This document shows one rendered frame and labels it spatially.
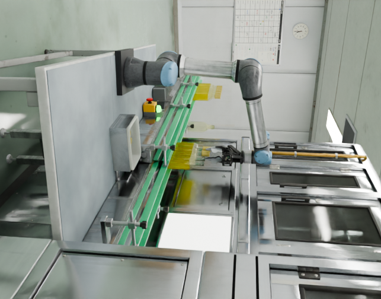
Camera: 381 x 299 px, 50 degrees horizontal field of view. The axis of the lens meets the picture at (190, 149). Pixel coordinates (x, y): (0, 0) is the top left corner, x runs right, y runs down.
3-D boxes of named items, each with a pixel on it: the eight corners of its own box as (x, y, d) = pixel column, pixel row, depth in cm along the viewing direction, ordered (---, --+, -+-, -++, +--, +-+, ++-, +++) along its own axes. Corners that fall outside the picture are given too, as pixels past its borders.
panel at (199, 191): (147, 277, 167) (231, 283, 163) (146, 271, 166) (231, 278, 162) (180, 169, 247) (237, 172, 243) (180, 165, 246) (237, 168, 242)
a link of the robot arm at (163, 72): (144, 64, 191) (173, 66, 189) (151, 56, 202) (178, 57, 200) (146, 89, 196) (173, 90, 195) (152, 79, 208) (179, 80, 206)
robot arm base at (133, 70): (124, 55, 192) (144, 56, 190) (133, 57, 206) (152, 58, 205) (123, 88, 194) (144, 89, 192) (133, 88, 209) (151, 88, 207)
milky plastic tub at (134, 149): (114, 171, 193) (133, 172, 192) (109, 127, 183) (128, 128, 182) (124, 154, 208) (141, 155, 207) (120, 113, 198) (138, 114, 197)
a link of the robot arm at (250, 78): (260, 71, 185) (274, 164, 207) (260, 64, 194) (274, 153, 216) (234, 76, 187) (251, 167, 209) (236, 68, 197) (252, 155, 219)
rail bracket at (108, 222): (89, 248, 155) (147, 253, 152) (82, 211, 147) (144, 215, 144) (93, 240, 159) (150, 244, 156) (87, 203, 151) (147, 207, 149)
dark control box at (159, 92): (152, 100, 268) (165, 101, 267) (151, 88, 265) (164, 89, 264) (154, 96, 276) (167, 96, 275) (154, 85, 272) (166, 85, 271)
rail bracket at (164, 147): (151, 167, 211) (175, 168, 209) (149, 137, 203) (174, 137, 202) (152, 164, 214) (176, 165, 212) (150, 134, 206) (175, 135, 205)
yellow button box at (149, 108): (143, 115, 244) (154, 116, 243) (141, 104, 241) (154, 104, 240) (145, 111, 250) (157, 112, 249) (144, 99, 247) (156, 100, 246)
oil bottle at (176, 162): (155, 168, 224) (194, 170, 222) (155, 159, 222) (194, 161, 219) (157, 164, 229) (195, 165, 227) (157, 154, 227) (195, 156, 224)
